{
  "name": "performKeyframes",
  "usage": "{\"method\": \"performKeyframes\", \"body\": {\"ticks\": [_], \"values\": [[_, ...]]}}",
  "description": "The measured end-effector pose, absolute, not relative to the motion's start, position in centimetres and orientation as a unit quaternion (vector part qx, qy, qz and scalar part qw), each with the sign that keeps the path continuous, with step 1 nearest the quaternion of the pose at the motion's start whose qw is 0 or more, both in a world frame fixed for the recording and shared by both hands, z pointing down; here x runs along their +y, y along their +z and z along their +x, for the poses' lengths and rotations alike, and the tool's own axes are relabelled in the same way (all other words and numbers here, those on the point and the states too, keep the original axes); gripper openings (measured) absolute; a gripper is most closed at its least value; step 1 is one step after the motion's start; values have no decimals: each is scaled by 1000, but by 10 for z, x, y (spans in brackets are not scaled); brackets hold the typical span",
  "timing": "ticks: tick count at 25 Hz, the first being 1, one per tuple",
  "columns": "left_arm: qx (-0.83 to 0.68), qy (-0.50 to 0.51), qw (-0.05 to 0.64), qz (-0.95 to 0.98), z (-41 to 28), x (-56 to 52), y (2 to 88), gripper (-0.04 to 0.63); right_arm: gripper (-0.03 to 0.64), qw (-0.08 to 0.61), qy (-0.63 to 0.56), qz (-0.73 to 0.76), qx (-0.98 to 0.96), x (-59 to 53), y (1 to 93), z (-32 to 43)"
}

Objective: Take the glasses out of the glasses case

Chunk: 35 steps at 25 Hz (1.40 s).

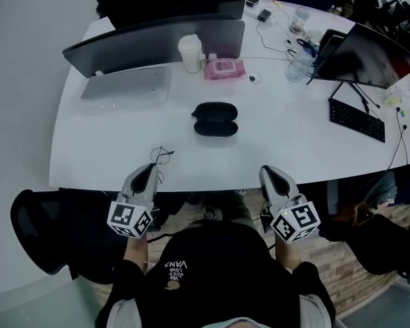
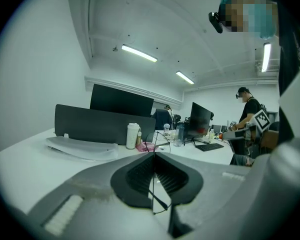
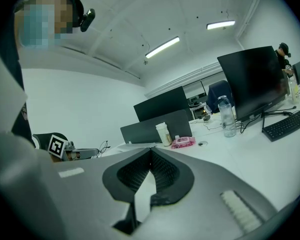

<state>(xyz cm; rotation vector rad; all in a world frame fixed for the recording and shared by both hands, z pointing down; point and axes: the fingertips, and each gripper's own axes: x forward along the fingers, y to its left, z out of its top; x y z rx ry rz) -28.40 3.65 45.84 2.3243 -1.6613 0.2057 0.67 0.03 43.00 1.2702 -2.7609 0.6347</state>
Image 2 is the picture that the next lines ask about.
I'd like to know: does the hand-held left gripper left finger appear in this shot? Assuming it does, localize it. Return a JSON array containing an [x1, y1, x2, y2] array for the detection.
[[27, 151, 175, 240]]

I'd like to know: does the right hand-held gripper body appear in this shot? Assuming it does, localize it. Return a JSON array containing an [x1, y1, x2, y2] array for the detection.
[[242, 108, 271, 160]]

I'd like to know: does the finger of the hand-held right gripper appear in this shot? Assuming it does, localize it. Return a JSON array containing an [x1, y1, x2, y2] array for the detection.
[[222, 130, 248, 142]]

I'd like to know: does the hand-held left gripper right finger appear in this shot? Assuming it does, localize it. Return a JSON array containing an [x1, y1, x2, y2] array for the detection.
[[154, 151, 251, 240]]

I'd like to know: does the person's right forearm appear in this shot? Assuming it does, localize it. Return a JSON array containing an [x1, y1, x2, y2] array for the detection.
[[259, 130, 280, 157]]

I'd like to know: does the black keyboard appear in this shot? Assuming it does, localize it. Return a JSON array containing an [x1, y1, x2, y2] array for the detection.
[[194, 142, 225, 153]]

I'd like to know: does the silver laptop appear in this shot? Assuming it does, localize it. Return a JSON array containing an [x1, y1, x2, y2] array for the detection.
[[45, 136, 119, 162]]

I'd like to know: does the black monitor with stand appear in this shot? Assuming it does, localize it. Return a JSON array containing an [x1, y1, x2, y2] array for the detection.
[[183, 101, 215, 147]]

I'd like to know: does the clear plastic water bottle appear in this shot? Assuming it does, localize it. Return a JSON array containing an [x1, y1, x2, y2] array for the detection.
[[173, 123, 185, 148]]

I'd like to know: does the pink wet wipes pack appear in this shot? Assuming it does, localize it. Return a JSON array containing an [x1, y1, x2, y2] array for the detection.
[[135, 141, 159, 153]]

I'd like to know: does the dark grey monitor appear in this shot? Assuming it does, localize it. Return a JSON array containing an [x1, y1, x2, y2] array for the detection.
[[54, 103, 157, 146]]

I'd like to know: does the white lidded cup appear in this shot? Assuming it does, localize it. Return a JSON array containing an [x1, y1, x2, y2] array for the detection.
[[125, 122, 141, 150]]

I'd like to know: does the ceiling light tube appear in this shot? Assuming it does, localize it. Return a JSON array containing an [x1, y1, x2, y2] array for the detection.
[[261, 42, 272, 73], [121, 43, 158, 63], [175, 70, 195, 85]]

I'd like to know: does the chair with dark jacket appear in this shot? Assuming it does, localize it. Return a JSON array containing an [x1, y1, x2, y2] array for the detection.
[[151, 108, 174, 131]]

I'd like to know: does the person's black printed t-shirt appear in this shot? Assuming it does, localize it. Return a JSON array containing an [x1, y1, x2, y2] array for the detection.
[[274, 0, 300, 145]]

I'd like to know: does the large black monitor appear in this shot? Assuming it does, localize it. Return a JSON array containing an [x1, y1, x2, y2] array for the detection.
[[89, 83, 155, 118]]

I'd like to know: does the teal face mask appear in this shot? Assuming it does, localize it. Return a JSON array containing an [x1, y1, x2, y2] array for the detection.
[[243, 0, 278, 40]]

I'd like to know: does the person's face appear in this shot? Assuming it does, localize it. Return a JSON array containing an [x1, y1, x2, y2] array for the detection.
[[224, 0, 256, 34]]

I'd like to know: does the black head camera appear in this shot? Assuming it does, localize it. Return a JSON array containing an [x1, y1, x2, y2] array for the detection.
[[208, 11, 225, 34]]

